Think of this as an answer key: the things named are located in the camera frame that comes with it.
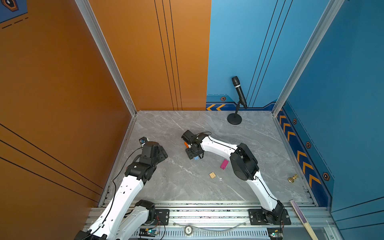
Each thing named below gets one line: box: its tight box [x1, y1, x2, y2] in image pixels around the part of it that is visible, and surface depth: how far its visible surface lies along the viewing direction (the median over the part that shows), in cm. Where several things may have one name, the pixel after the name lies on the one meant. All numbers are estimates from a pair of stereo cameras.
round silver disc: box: [184, 225, 193, 236], surface depth 67 cm
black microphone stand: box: [227, 102, 242, 125], surface depth 118 cm
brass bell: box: [288, 174, 299, 183], surface depth 86 cm
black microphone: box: [232, 76, 248, 109], surface depth 100 cm
